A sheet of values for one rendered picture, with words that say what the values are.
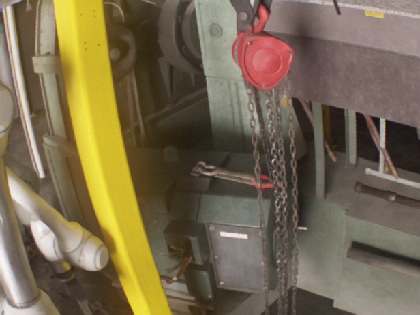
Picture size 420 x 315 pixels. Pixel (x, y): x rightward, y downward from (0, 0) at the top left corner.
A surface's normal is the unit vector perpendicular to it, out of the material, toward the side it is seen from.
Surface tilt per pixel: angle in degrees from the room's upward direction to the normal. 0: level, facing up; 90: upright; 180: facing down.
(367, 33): 78
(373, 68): 90
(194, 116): 90
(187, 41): 103
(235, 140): 90
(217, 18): 90
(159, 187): 0
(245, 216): 45
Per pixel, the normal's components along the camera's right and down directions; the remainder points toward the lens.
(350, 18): -0.66, 0.23
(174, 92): 0.75, 0.22
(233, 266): -0.36, 0.47
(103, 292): -0.12, -0.88
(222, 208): -0.34, -0.29
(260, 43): 0.13, 0.44
